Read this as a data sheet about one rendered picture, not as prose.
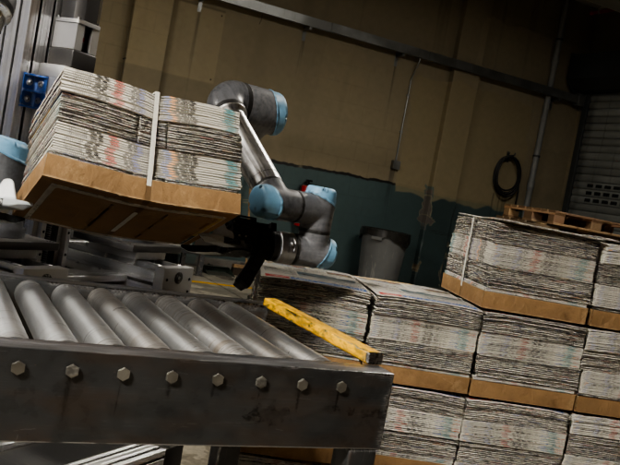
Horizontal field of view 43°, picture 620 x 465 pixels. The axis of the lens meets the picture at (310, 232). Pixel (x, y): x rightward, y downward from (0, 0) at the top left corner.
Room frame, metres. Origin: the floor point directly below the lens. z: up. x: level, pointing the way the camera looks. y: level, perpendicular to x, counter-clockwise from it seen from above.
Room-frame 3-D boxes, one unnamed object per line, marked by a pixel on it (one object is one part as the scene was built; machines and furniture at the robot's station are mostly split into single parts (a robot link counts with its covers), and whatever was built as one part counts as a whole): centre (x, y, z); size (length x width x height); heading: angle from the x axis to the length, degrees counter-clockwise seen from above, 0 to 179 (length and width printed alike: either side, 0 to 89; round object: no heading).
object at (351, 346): (1.43, -0.04, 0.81); 0.43 x 0.03 x 0.02; 26
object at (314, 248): (1.87, -0.01, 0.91); 0.11 x 0.08 x 0.09; 117
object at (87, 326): (1.25, 0.33, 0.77); 0.47 x 0.05 x 0.05; 26
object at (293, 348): (1.40, 0.04, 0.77); 0.47 x 0.05 x 0.05; 26
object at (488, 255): (2.22, -0.59, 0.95); 0.38 x 0.29 x 0.23; 7
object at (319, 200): (1.86, 0.00, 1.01); 0.11 x 0.08 x 0.11; 130
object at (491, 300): (2.22, -0.58, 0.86); 0.38 x 0.29 x 0.04; 7
